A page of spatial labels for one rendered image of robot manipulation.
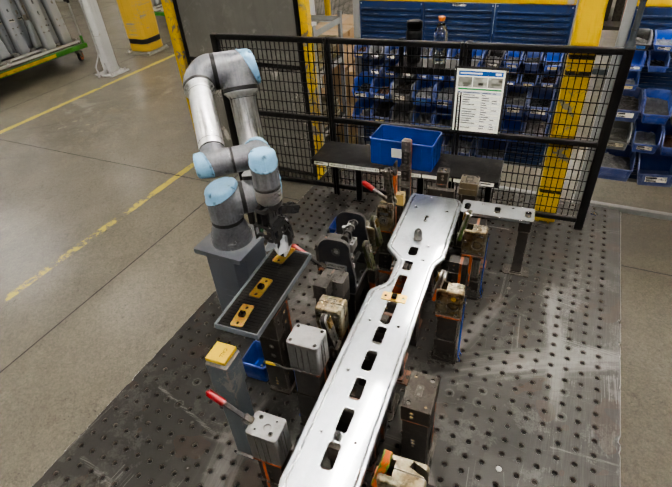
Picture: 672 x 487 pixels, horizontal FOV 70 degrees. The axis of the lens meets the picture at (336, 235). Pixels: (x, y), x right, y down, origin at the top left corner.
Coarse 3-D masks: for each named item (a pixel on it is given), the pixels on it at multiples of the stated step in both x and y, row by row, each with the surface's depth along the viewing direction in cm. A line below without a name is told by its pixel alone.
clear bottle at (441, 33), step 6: (444, 18) 208; (438, 24) 210; (444, 24) 209; (438, 30) 210; (444, 30) 209; (438, 36) 211; (444, 36) 210; (438, 48) 214; (444, 48) 214; (438, 54) 215; (444, 54) 215; (432, 60) 219; (438, 60) 216; (444, 60) 217
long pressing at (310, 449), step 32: (416, 224) 193; (448, 224) 192; (416, 256) 177; (384, 288) 165; (416, 288) 164; (416, 320) 153; (352, 352) 143; (384, 352) 143; (352, 384) 134; (384, 384) 134; (320, 416) 127; (384, 416) 126; (320, 448) 120; (352, 448) 119; (288, 480) 114; (320, 480) 113; (352, 480) 113
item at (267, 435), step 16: (256, 416) 121; (272, 416) 121; (256, 432) 118; (272, 432) 118; (288, 432) 123; (256, 448) 121; (272, 448) 118; (288, 448) 125; (272, 464) 123; (272, 480) 130
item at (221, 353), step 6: (216, 342) 129; (216, 348) 127; (222, 348) 127; (228, 348) 127; (234, 348) 127; (210, 354) 126; (216, 354) 126; (222, 354) 125; (228, 354) 125; (210, 360) 125; (216, 360) 124; (222, 360) 124; (228, 360) 125
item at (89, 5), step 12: (84, 0) 661; (84, 12) 672; (96, 12) 676; (96, 24) 679; (96, 36) 689; (96, 48) 700; (108, 48) 705; (96, 60) 705; (108, 60) 709; (108, 72) 720; (120, 72) 721
